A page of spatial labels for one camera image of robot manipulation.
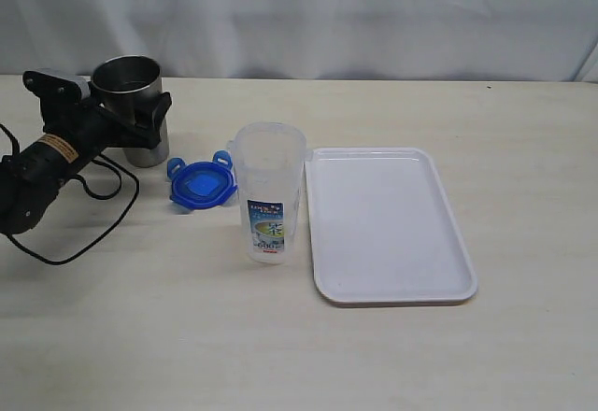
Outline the white rectangular plastic tray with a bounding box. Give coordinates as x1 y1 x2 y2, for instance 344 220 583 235
306 147 478 306

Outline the stainless steel tumbler cup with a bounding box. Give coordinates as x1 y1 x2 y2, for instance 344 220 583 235
91 55 169 168

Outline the clear plastic pitcher container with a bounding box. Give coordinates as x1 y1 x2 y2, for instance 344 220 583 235
227 122 307 265

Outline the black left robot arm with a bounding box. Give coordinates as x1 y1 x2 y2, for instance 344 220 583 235
1 92 172 235

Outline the white backdrop curtain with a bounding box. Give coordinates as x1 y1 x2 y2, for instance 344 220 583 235
1 0 597 82

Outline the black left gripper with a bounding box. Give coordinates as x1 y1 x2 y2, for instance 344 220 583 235
40 92 172 157

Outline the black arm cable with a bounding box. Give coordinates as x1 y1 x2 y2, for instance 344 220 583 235
0 123 141 266

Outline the blue plastic lid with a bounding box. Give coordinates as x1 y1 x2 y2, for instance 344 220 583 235
166 150 237 210

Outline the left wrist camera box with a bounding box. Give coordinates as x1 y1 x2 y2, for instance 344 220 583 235
22 68 91 104

